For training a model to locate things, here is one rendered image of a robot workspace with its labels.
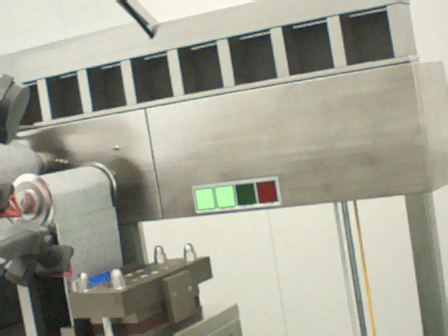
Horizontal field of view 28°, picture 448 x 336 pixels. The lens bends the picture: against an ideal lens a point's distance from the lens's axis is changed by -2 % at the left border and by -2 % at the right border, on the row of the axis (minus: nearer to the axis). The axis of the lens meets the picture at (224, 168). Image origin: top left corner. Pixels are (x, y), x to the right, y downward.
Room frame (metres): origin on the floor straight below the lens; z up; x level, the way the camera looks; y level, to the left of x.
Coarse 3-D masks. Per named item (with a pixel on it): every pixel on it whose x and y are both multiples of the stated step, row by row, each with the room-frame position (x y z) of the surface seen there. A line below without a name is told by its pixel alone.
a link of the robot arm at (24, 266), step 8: (48, 240) 1.96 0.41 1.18; (48, 248) 1.99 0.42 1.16; (24, 256) 1.99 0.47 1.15; (32, 256) 1.99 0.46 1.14; (16, 264) 1.99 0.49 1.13; (24, 264) 1.99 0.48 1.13; (32, 264) 2.01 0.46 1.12; (8, 272) 1.98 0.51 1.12; (16, 272) 1.98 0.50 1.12; (24, 272) 1.98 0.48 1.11; (32, 272) 2.02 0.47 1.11; (16, 280) 1.99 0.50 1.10; (24, 280) 2.00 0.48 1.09
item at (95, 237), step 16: (112, 208) 2.36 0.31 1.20; (64, 224) 2.19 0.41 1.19; (80, 224) 2.24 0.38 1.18; (96, 224) 2.29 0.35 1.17; (112, 224) 2.35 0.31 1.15; (64, 240) 2.18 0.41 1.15; (80, 240) 2.23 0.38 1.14; (96, 240) 2.29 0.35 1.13; (112, 240) 2.34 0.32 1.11; (80, 256) 2.23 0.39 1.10; (96, 256) 2.28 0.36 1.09; (112, 256) 2.34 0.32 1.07; (80, 272) 2.22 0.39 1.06; (96, 272) 2.27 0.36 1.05
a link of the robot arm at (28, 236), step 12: (12, 228) 1.87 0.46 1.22; (24, 228) 1.90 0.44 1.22; (36, 228) 1.95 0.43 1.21; (0, 240) 1.73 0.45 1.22; (12, 240) 1.77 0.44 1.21; (24, 240) 1.85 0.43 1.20; (36, 240) 1.92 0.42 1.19; (0, 252) 1.70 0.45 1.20; (12, 252) 1.79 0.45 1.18; (24, 252) 1.89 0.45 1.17; (36, 252) 1.95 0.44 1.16; (0, 264) 1.61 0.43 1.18; (0, 276) 1.64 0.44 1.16
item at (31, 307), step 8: (8, 264) 2.16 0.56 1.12; (32, 280) 2.18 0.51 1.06; (24, 288) 2.17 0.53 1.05; (32, 288) 2.18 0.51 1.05; (24, 296) 2.17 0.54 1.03; (32, 296) 2.18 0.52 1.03; (24, 304) 2.18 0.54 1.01; (32, 304) 2.17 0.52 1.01; (40, 304) 2.20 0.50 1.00; (24, 312) 2.18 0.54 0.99; (32, 312) 2.17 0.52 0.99; (40, 312) 2.19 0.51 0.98; (24, 320) 2.18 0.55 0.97; (32, 320) 2.17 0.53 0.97; (40, 320) 2.19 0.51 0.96; (32, 328) 2.17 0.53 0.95; (40, 328) 2.18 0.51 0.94
